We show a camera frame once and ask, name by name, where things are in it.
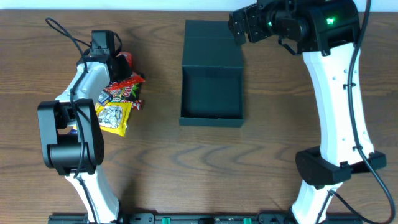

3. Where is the red green KitKat bar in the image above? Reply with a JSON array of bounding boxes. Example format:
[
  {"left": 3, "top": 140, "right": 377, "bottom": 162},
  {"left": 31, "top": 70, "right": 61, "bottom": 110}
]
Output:
[{"left": 132, "top": 100, "right": 144, "bottom": 110}]

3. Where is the yellow Hacks candy bag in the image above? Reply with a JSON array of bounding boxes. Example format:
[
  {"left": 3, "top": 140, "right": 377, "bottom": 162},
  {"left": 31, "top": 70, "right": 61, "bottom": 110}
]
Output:
[{"left": 95, "top": 102, "right": 132, "bottom": 137}]

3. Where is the small blue silver box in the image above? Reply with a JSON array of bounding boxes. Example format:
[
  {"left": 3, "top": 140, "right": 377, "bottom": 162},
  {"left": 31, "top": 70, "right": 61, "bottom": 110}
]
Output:
[{"left": 98, "top": 90, "right": 113, "bottom": 106}]

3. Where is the red Hacks candy bag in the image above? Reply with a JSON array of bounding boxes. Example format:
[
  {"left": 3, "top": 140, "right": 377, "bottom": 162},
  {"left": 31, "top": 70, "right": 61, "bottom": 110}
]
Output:
[{"left": 105, "top": 51, "right": 145, "bottom": 91}]

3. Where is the black gift box with lid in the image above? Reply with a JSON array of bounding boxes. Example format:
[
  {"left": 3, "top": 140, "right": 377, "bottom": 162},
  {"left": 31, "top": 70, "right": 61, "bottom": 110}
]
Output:
[{"left": 179, "top": 20, "right": 244, "bottom": 128}]

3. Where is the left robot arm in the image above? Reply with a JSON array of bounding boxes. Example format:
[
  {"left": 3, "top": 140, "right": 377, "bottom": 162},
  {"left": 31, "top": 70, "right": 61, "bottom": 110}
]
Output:
[{"left": 37, "top": 54, "right": 132, "bottom": 223}]

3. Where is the black Haribo candy bag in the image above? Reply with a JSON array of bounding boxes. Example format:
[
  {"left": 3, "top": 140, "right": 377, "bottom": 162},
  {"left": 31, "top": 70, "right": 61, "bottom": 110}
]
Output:
[{"left": 104, "top": 83, "right": 143, "bottom": 103}]

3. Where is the purple Dairy Milk bar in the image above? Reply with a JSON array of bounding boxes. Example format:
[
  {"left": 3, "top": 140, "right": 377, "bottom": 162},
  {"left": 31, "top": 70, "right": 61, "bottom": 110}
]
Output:
[{"left": 69, "top": 128, "right": 77, "bottom": 134}]

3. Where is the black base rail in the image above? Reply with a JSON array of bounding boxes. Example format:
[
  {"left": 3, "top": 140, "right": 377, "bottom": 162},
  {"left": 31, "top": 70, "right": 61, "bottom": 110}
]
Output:
[{"left": 48, "top": 213, "right": 363, "bottom": 224}]

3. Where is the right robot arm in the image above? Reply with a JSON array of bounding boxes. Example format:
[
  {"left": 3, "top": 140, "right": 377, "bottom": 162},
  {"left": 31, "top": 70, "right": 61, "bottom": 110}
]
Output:
[{"left": 228, "top": 1, "right": 386, "bottom": 223}]

